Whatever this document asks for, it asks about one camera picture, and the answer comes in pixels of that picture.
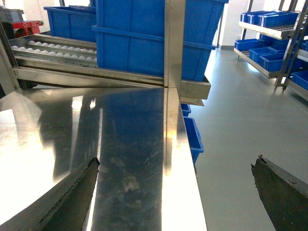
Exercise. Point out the steel roller conveyor rack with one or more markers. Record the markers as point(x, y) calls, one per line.
point(17, 69)

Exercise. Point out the stainless steel work table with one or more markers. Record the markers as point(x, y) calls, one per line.
point(146, 178)

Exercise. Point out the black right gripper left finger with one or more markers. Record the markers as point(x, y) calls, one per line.
point(63, 207)

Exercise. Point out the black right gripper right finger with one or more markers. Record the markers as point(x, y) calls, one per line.
point(284, 196)

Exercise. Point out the blue bin under table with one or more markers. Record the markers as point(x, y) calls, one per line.
point(194, 138)

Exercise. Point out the steel shelf rack with bins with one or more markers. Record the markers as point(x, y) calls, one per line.
point(272, 42)

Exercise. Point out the large blue plastic crate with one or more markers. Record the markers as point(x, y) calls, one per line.
point(130, 36)

